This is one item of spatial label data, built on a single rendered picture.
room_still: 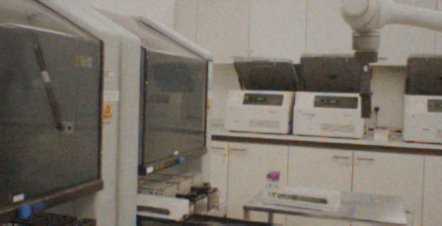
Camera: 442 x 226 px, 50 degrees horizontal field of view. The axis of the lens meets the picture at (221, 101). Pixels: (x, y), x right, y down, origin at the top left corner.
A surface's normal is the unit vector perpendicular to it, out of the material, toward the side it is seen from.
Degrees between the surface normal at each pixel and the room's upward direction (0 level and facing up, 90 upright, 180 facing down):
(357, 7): 90
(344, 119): 90
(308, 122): 90
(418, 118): 90
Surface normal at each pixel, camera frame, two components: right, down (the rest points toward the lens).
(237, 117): -0.36, 0.02
